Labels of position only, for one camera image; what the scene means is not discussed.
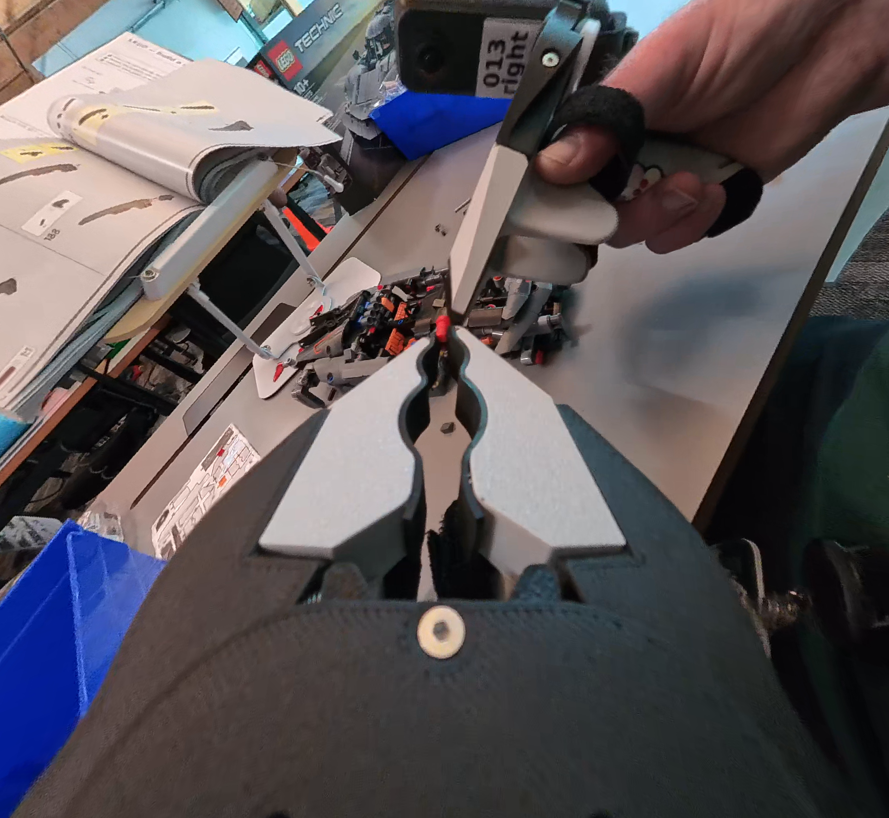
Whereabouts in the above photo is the grey black lego spaceship model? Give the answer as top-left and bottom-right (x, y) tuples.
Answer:
(295, 266), (579, 409)

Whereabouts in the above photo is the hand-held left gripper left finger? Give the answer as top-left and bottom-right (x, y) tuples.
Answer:
(257, 337), (427, 584)

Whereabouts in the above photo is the lego instruction booklet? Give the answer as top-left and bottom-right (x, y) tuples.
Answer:
(0, 33), (344, 409)

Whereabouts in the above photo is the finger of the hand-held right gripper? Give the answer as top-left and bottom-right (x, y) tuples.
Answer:
(449, 142), (533, 317)

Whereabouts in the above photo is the lego set box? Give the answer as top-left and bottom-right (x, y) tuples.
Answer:
(246, 0), (518, 138)

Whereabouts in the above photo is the grey lego wing piece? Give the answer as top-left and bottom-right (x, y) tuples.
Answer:
(422, 339), (464, 397)

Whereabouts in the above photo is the blue plastic parts bin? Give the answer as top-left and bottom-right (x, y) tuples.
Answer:
(0, 519), (169, 799)

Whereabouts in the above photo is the lego sticker sheet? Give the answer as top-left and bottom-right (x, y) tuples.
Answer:
(151, 424), (262, 559)

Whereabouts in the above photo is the blue storage bin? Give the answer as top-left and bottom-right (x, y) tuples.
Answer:
(368, 0), (567, 161)

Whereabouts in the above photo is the person's right hand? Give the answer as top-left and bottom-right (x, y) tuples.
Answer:
(533, 0), (889, 255)

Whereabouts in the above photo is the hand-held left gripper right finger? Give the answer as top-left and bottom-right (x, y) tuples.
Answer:
(455, 330), (629, 591)

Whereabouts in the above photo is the silver book stand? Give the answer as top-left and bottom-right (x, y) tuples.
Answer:
(104, 158), (383, 400)

